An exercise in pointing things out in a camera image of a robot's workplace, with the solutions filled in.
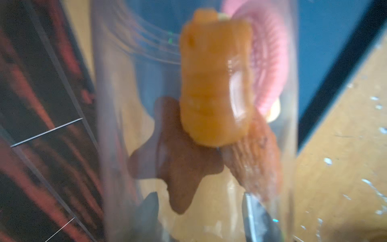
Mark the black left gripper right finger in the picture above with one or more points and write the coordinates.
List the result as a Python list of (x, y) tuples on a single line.
[(259, 226)]

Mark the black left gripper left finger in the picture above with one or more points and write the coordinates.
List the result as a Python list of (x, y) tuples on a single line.
[(144, 222)]

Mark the clear jar with mixed cookies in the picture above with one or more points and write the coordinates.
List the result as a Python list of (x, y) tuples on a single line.
[(215, 214)]

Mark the brown ridged cookie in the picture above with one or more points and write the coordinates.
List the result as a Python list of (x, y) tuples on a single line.
[(254, 160)]

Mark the brown star cookie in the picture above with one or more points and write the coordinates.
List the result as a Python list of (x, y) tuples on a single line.
[(171, 155)]

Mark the orange ridged cookie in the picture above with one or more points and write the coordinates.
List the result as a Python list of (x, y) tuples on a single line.
[(216, 102)]

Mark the pink round cookie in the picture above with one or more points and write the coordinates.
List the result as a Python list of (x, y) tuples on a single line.
[(269, 57)]

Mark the teal plastic tray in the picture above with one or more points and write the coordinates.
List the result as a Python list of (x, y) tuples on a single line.
[(334, 38)]

